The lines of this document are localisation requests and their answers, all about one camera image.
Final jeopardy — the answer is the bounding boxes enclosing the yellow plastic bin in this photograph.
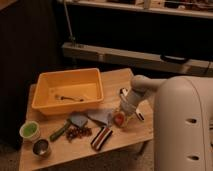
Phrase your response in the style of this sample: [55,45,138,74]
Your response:
[32,68,104,116]

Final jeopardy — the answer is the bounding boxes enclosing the upper white shelf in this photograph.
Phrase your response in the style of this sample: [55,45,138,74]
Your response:
[57,0,213,19]

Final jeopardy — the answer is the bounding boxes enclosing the white metal spoon scoop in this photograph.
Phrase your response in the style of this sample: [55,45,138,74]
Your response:
[119,88,144,121]

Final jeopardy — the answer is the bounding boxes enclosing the small metal cup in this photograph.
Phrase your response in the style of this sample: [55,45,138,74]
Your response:
[33,139,51,157]

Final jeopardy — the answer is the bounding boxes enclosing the green cucumber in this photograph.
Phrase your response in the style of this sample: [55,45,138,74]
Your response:
[49,121,71,142]

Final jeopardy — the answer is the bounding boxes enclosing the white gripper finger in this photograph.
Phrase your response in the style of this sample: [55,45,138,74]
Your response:
[122,116,132,128]
[112,109,120,126]

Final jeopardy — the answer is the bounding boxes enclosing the orange apple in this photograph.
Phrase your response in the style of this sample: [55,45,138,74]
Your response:
[118,114,125,126]

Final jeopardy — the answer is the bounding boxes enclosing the green white cup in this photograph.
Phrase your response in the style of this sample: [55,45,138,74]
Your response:
[19,121,41,142]

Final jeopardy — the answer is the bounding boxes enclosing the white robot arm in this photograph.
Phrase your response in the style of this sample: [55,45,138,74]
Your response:
[114,75,213,171]

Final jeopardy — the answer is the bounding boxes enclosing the grey blue cloth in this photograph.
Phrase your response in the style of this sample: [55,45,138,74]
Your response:
[87,108,113,126]

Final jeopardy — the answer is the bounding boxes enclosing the metal fork in bin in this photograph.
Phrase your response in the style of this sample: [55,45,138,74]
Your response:
[54,95,84,102]

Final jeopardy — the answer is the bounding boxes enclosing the striped red white black object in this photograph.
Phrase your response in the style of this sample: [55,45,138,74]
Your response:
[91,127,113,151]

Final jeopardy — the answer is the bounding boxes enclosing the vertical grey pole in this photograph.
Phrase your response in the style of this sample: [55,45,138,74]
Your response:
[63,0,75,45]

